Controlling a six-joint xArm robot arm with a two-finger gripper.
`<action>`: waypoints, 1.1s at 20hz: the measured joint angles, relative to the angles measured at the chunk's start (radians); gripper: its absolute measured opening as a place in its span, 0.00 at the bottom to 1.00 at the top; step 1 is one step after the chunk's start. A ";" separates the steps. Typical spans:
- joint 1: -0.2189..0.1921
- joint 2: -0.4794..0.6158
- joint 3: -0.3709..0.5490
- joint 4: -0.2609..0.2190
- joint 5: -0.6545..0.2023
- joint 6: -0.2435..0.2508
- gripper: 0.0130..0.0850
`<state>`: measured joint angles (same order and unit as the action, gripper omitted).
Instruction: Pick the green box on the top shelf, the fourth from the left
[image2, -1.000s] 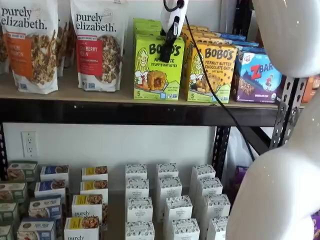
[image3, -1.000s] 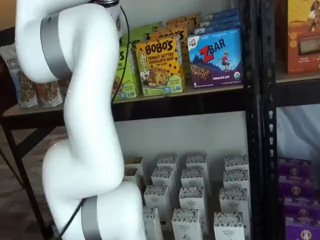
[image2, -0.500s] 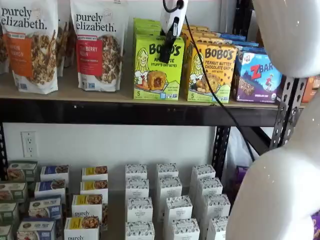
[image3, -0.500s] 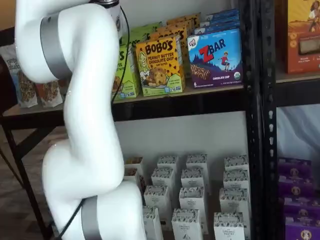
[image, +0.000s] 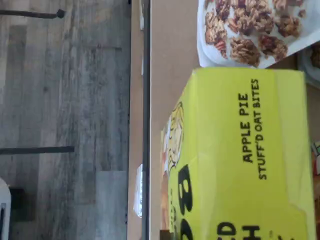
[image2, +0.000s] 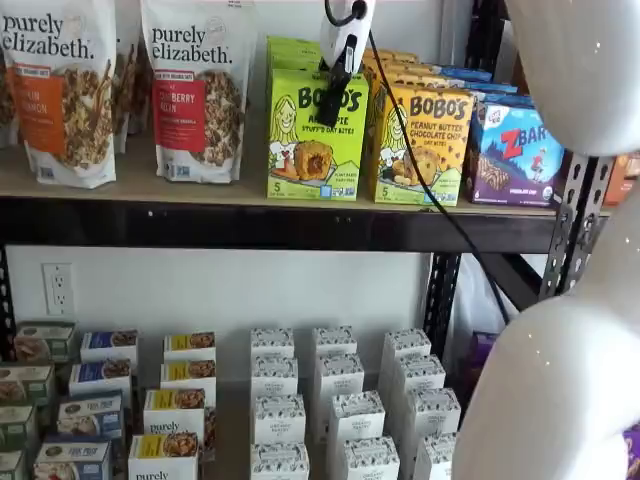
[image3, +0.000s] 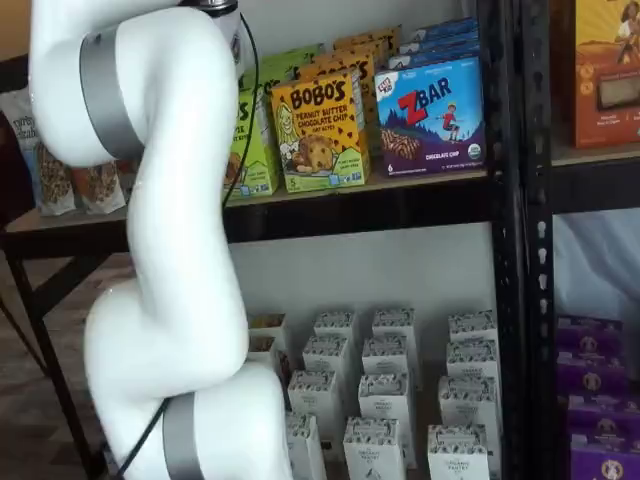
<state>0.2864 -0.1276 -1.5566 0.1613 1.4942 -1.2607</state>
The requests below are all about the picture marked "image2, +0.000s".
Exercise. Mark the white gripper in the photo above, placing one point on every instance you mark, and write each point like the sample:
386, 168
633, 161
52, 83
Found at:
345, 35

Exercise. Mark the green Bobo's oat bites box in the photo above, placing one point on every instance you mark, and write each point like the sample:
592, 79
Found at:
292, 44
292, 61
310, 165

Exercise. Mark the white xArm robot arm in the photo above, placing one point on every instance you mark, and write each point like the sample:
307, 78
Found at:
575, 75

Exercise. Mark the yellow Bobo's oat bites box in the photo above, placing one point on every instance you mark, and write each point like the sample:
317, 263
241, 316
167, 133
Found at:
410, 81
395, 55
445, 150
405, 69

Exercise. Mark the blue ZBar snack box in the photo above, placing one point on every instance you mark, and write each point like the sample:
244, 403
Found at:
492, 88
510, 170
505, 99
465, 73

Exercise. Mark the black metal shelf rack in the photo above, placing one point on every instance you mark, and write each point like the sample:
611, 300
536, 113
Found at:
250, 225

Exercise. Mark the purple snack box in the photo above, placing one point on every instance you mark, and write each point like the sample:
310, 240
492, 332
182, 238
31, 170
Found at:
632, 460
482, 355

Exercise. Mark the orange snack box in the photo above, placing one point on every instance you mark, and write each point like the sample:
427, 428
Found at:
625, 180

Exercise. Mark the red label granola bag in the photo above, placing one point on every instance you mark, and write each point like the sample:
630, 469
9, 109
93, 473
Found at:
195, 125

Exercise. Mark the white granola bag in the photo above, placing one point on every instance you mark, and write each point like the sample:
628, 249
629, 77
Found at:
127, 90
5, 110

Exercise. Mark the white floral print carton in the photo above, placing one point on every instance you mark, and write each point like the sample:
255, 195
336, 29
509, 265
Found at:
370, 460
419, 375
279, 420
279, 462
406, 345
356, 417
274, 375
339, 375
335, 340
272, 342
431, 415
435, 457

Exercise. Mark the translucent white plastic bag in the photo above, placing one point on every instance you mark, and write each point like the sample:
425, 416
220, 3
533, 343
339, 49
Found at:
470, 310

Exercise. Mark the orange label granola bag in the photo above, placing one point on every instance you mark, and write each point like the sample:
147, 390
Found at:
60, 125

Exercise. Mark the yellow white granola carton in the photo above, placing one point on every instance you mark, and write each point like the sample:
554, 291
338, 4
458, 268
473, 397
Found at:
190, 345
187, 375
162, 457
172, 412

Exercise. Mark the white organic pantry boxes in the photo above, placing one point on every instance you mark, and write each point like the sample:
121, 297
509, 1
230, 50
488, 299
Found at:
232, 400

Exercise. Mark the blue white cereal carton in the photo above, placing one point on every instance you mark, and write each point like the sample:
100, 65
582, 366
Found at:
100, 375
72, 460
90, 417
107, 345

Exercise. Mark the green white cereal carton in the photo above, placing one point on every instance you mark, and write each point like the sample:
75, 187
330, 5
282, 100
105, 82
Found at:
17, 430
25, 387
45, 342
10, 467

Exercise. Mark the white wall outlet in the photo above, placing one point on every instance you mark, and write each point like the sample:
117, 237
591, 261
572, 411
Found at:
57, 290

